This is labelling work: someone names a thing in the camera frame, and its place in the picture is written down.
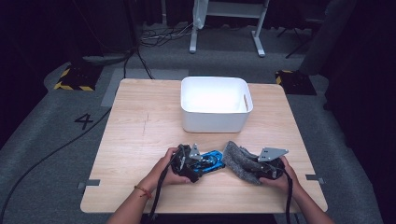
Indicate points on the person's left hand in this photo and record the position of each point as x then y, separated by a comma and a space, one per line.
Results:
163, 177

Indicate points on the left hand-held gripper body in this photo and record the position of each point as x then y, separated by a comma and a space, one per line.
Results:
182, 163

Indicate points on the grey tape strip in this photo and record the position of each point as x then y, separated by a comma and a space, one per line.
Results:
91, 183
313, 177

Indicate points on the person's right hand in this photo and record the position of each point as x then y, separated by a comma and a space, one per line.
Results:
288, 183

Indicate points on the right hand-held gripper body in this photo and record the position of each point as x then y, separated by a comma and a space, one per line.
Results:
272, 169

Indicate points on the grey curtain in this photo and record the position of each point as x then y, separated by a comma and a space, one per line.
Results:
330, 34

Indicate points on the white plastic bin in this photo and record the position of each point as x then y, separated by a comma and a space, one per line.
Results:
214, 99

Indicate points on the black yellow striped base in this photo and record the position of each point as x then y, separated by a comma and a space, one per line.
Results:
295, 82
79, 77

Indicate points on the grey fuzzy cloth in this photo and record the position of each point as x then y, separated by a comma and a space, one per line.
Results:
238, 160

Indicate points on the white metal stand frame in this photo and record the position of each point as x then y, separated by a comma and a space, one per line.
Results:
258, 40

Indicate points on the blue toy car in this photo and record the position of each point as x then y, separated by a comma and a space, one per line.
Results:
218, 157

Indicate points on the black tripod stand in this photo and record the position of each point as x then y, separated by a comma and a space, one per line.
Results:
299, 46

